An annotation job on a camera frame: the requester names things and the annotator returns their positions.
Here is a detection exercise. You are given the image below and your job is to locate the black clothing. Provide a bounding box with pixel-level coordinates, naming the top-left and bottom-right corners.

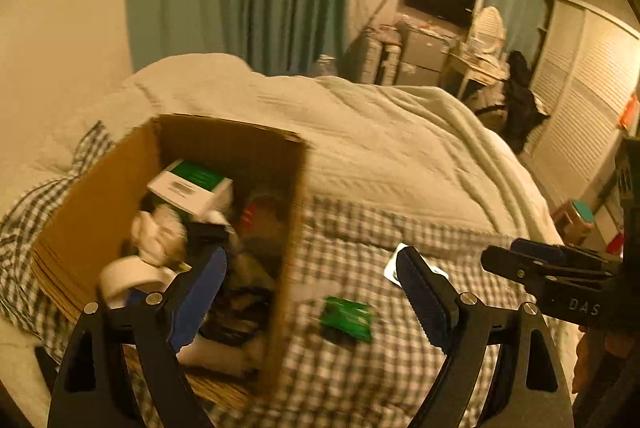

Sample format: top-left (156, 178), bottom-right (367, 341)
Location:
top-left (475, 50), bottom-right (552, 145)

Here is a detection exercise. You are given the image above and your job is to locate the red packet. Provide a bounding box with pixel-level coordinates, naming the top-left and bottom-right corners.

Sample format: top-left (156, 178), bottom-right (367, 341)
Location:
top-left (239, 197), bottom-right (282, 240)

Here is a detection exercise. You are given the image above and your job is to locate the white snack packet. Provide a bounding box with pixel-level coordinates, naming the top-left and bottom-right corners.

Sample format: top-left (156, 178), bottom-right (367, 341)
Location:
top-left (384, 243), bottom-right (448, 291)

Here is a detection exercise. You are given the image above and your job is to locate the white paper roll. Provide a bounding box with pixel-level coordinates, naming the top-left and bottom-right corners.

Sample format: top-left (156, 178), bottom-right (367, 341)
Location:
top-left (98, 256), bottom-right (179, 310)

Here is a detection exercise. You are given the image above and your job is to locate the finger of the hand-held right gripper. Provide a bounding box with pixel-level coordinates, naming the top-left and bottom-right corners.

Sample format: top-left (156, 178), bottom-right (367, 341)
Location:
top-left (510, 238), bottom-right (621, 266)
top-left (481, 245), bottom-right (621, 294)

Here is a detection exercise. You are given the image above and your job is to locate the wooden stool with teal top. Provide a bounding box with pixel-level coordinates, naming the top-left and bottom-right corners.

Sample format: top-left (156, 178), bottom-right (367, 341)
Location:
top-left (554, 198), bottom-right (599, 245)

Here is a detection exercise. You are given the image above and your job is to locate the person's right hand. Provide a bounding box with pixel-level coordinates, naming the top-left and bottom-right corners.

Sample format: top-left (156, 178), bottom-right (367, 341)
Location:
top-left (572, 325), bottom-right (640, 391)

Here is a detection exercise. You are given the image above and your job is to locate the white chair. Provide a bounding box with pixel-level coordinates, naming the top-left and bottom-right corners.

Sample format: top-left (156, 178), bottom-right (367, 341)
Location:
top-left (466, 5), bottom-right (504, 59)

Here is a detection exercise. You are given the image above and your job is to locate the green and white box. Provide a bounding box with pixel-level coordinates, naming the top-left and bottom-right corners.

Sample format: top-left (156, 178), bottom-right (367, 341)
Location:
top-left (146, 159), bottom-right (236, 217)

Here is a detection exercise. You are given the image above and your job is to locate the grey checked bed sheet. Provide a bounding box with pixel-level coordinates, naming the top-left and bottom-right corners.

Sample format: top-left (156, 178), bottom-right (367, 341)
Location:
top-left (0, 122), bottom-right (568, 428)

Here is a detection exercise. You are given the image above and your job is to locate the dark green foil packet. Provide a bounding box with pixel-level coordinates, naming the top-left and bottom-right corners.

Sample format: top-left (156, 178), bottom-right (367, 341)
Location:
top-left (319, 295), bottom-right (375, 345)

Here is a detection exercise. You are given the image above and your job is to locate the clear water bottle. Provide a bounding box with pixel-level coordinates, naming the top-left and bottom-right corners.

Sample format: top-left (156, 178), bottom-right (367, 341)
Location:
top-left (312, 54), bottom-right (342, 80)

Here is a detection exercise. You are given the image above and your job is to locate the cluttered desk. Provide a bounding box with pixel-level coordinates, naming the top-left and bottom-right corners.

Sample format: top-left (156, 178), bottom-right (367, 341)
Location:
top-left (442, 45), bottom-right (512, 100)

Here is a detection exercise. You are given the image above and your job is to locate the dark cloth pile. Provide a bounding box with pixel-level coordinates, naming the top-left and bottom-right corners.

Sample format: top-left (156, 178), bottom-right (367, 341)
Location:
top-left (199, 248), bottom-right (282, 350)

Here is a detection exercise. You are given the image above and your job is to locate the grey cabinet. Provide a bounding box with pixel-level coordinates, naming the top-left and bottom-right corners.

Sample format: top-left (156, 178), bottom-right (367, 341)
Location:
top-left (395, 24), bottom-right (452, 87)

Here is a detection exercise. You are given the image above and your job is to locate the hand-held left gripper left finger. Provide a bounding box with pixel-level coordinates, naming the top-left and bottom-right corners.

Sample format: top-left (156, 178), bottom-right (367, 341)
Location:
top-left (47, 245), bottom-right (228, 428)

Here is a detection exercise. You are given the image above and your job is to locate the white louvred wardrobe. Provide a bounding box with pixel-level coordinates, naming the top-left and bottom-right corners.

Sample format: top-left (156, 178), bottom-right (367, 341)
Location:
top-left (529, 0), bottom-right (640, 206)

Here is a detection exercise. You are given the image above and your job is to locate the crumpled white tissue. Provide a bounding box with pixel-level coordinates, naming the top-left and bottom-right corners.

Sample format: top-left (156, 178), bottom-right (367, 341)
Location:
top-left (130, 205), bottom-right (190, 268)

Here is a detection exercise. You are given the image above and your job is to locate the white drawer unit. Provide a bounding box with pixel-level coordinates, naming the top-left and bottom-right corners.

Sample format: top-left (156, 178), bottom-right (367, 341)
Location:
top-left (359, 33), bottom-right (401, 85)

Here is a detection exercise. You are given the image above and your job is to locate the cardboard box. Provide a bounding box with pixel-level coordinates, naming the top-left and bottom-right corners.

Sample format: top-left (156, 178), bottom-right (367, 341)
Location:
top-left (31, 113), bottom-right (310, 396)

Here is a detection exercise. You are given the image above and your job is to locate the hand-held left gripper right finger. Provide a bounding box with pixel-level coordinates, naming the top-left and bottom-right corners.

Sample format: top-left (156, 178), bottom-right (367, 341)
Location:
top-left (395, 245), bottom-right (573, 428)

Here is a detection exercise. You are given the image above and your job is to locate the bed with white blanket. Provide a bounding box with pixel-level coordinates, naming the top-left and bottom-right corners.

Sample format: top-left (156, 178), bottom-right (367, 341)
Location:
top-left (27, 53), bottom-right (568, 309)

